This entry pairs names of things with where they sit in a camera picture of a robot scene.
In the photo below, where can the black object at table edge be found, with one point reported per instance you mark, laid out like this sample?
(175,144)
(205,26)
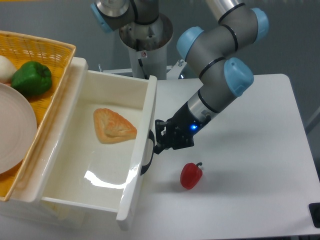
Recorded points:
(314,209)

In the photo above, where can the red bell pepper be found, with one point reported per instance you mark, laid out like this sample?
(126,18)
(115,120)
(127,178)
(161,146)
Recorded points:
(190,175)

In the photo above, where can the white metal base frame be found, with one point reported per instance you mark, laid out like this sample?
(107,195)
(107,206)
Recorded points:
(180,70)

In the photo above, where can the pink plate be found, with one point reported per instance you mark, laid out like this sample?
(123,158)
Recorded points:
(18,127)

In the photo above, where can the yellow woven basket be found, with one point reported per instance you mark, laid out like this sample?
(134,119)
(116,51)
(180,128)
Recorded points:
(57,56)

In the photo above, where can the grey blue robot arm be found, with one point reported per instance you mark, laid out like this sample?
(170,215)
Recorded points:
(209,54)

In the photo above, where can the triangular pastry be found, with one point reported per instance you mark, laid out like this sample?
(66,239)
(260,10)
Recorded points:
(112,128)

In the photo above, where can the black drawer handle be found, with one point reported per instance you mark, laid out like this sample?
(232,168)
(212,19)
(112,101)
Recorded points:
(149,153)

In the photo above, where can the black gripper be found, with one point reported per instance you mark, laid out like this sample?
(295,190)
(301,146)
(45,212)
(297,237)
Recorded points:
(179,130)

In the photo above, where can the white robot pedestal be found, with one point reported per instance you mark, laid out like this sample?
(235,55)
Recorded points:
(147,47)

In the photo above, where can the white onion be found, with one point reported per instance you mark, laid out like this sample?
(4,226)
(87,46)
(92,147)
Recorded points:
(7,70)

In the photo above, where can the green bell pepper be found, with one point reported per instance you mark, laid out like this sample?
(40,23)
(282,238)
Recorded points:
(32,79)

